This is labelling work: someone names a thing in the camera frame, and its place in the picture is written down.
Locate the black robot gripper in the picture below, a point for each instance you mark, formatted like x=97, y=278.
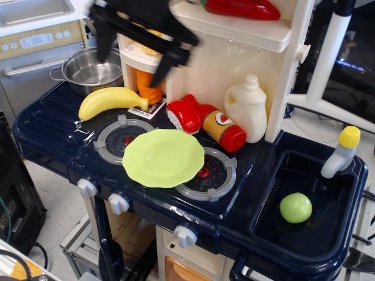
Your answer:
x=132, y=19

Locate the green toy pear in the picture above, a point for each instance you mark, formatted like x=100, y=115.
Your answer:
x=295, y=208

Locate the light green plastic plate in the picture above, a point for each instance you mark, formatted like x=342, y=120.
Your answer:
x=163, y=158

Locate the yellow toy corn cob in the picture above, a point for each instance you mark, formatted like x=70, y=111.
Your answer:
x=149, y=50

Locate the orange toy carrot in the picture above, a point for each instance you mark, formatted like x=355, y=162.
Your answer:
x=144, y=79

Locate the yellow toy banana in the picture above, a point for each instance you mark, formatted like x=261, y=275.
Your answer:
x=110, y=98

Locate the stainless steel pot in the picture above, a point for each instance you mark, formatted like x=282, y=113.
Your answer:
x=86, y=74

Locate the toy dishwasher appliance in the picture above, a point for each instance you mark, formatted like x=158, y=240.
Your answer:
x=36, y=36

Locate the grey left stove burner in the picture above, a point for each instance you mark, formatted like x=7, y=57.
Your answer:
x=115, y=138

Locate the grey stove burner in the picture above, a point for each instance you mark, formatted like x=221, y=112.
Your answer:
x=115, y=138
x=214, y=180

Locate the red toy ketchup bottle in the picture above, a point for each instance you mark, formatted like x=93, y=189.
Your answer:
x=218, y=125

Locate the cream toy detergent jug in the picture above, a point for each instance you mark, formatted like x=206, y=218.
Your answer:
x=245, y=104

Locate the red toy chili pepper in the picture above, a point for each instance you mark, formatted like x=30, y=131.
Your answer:
x=257, y=10

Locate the cream toy kitchen shelf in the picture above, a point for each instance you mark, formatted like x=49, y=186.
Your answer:
x=231, y=48

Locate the grey right stove burner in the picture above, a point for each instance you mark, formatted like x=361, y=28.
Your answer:
x=214, y=180

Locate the grey left stove knob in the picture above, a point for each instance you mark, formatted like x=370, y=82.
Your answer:
x=86, y=188

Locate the grey stove knob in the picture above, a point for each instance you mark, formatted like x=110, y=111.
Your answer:
x=118, y=204
x=86, y=188
x=185, y=236

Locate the grey middle stove knob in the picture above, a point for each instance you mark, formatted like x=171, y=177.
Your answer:
x=118, y=204

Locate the white metal stand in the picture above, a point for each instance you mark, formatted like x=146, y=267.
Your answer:
x=313, y=99

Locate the grey right stove knob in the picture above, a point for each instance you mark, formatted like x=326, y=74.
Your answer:
x=185, y=236

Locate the black computer case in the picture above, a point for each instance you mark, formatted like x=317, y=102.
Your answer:
x=22, y=211

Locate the navy toy kitchen counter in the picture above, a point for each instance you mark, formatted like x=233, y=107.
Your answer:
x=245, y=225

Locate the grey yellow toy faucet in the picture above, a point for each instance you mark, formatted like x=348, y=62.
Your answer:
x=344, y=153

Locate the yellow cloth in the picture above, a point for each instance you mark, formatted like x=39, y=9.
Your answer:
x=19, y=272

